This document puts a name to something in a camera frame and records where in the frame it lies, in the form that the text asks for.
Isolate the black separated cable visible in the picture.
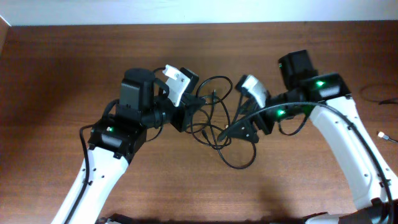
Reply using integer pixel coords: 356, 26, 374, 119
359, 83, 398, 105

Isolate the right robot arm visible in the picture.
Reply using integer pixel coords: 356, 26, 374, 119
218, 50, 397, 223

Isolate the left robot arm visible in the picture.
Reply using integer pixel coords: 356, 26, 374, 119
53, 65, 205, 223

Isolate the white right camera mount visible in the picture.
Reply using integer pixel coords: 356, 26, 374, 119
242, 75, 267, 108

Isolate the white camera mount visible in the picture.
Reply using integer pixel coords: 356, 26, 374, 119
242, 75, 267, 108
162, 65, 190, 107

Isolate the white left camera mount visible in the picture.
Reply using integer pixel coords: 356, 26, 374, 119
162, 65, 190, 107

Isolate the cable with white plug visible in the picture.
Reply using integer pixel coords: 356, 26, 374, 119
377, 131, 398, 144

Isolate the black left camera cable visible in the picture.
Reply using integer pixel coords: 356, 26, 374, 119
63, 67, 167, 224

